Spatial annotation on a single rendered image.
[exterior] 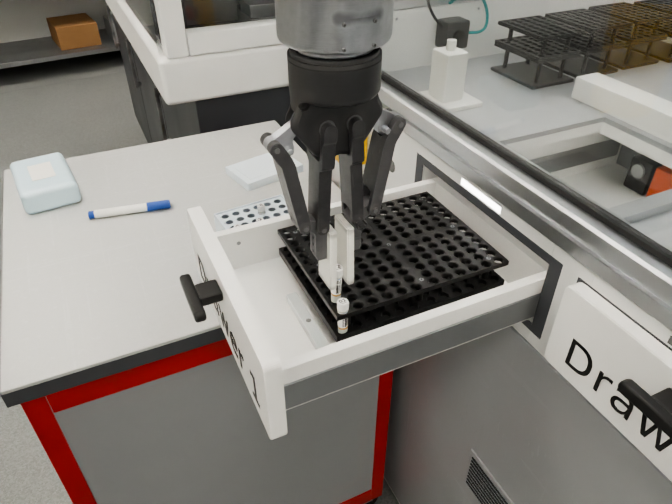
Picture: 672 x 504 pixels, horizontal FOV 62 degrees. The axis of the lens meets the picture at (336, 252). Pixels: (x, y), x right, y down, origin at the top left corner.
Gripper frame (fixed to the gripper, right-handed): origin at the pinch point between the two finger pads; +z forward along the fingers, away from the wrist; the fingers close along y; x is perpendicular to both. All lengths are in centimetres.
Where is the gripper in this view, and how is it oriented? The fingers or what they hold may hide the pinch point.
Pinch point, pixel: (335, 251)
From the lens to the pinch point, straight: 55.7
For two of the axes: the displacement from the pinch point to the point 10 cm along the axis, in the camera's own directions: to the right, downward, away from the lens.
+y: 9.0, -2.6, 3.4
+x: -4.3, -5.4, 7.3
